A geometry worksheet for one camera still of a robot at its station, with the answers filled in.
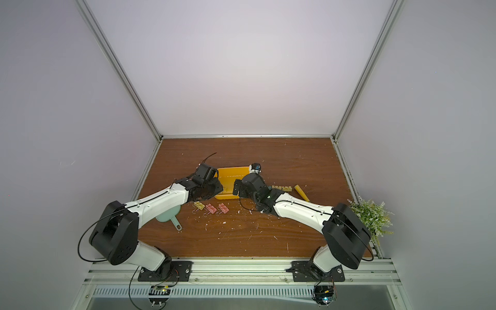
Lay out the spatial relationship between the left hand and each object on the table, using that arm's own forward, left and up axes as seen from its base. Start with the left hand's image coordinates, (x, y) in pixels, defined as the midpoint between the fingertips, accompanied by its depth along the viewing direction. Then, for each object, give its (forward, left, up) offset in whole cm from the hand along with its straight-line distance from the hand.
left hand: (225, 186), depth 89 cm
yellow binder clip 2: (+3, -30, -6) cm, 31 cm away
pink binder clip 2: (-8, +1, -6) cm, 10 cm away
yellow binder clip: (-7, +13, -6) cm, 15 cm away
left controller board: (-41, +22, -11) cm, 48 cm away
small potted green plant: (-18, -58, +11) cm, 62 cm away
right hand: (-1, -8, +6) cm, 10 cm away
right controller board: (-40, -40, -8) cm, 57 cm away
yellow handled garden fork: (+3, -36, -6) cm, 37 cm away
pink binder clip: (-9, +7, -6) cm, 12 cm away
